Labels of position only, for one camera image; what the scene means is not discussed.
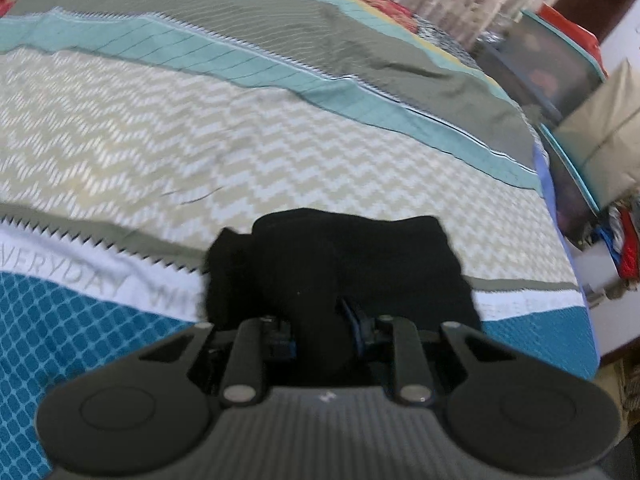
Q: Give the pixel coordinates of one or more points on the orange cloth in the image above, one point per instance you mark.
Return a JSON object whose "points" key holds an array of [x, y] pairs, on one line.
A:
{"points": [[575, 27]]}

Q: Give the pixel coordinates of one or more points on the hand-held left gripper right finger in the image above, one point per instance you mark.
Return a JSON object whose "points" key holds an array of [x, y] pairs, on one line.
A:
{"points": [[407, 355]]}

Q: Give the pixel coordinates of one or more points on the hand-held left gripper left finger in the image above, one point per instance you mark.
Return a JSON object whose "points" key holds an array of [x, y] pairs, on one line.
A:
{"points": [[245, 355]]}

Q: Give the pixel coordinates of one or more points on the beige cloth on box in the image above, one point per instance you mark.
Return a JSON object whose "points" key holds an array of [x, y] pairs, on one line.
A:
{"points": [[605, 130]]}

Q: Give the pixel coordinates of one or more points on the colourful cloth pile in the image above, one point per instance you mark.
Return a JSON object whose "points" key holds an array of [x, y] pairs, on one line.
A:
{"points": [[625, 245]]}

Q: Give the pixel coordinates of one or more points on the black white patterned cloth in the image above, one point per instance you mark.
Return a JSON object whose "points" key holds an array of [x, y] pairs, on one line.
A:
{"points": [[442, 35]]}

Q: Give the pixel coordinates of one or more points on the black pants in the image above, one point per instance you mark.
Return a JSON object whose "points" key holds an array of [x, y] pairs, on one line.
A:
{"points": [[350, 260]]}

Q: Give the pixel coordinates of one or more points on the patterned teal grey bedsheet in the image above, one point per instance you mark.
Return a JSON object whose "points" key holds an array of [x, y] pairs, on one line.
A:
{"points": [[150, 135]]}

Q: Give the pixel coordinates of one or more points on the clear storage box teal lid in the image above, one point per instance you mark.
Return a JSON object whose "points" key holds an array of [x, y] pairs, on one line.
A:
{"points": [[565, 180], [545, 65]]}

